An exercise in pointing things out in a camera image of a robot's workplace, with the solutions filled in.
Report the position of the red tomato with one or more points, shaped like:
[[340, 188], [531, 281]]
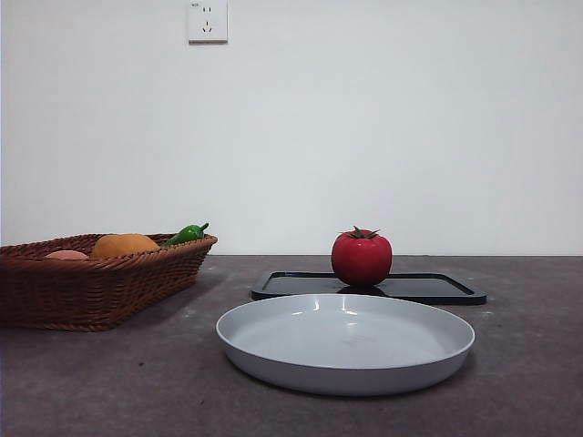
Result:
[[362, 259]]

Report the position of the green pepper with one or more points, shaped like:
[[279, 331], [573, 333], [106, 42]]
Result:
[[187, 234]]

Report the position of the white round plate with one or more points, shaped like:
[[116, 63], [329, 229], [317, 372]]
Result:
[[346, 350]]

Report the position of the black rectangular tray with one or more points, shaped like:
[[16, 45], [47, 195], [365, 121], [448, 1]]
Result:
[[432, 287]]

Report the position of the orange round fruit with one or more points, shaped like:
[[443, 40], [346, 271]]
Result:
[[123, 243]]

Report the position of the brown wicker basket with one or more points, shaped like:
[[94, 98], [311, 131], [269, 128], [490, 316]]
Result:
[[91, 291]]

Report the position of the pink peach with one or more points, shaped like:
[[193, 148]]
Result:
[[68, 255]]

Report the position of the white wall socket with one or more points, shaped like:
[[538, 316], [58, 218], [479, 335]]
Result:
[[208, 23]]

